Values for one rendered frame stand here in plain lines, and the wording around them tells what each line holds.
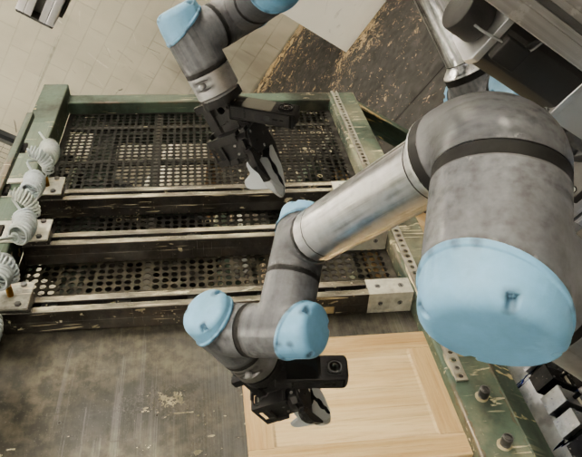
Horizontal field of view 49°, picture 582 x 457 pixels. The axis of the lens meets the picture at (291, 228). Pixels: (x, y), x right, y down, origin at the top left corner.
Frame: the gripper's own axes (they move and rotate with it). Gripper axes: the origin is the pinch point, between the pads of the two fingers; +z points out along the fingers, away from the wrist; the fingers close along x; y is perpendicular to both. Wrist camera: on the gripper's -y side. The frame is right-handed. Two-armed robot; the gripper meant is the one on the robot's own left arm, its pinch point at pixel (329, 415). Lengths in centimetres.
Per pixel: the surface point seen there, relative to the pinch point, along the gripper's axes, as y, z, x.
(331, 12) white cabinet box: 27, 131, -414
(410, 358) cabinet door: -4, 44, -35
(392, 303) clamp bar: -2, 44, -54
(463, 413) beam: -13.9, 43.7, -16.8
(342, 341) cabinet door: 11, 36, -41
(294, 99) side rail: 25, 48, -180
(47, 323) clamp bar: 74, -4, -46
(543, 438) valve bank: -28, 54, -12
